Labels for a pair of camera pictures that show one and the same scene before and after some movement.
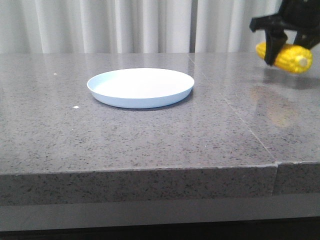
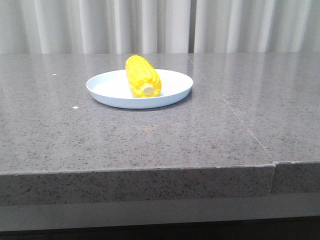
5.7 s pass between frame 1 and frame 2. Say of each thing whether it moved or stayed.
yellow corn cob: moved
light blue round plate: stayed
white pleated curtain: stayed
